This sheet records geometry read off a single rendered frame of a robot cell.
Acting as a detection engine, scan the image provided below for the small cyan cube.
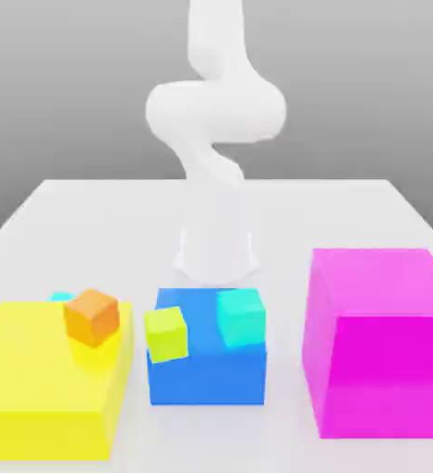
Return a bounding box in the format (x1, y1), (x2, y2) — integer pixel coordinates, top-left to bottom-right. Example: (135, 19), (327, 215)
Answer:
(46, 290), (78, 303)
(215, 288), (268, 349)

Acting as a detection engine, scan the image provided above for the small lime cube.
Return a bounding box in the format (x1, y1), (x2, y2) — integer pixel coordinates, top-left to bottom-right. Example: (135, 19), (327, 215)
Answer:
(143, 305), (190, 365)

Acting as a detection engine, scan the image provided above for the small orange cube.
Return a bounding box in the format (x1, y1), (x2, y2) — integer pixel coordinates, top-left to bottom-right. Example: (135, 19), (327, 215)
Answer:
(63, 288), (121, 349)

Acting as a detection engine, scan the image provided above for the large blue box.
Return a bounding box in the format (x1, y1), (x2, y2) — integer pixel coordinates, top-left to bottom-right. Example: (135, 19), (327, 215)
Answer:
(146, 287), (269, 406)

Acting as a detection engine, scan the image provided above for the large magenta box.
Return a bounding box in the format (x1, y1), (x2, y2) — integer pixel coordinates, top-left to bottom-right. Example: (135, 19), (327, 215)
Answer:
(301, 248), (433, 441)

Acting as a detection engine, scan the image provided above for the large yellow box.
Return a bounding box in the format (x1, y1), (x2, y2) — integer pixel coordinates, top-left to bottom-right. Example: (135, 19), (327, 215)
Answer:
(0, 299), (135, 462)

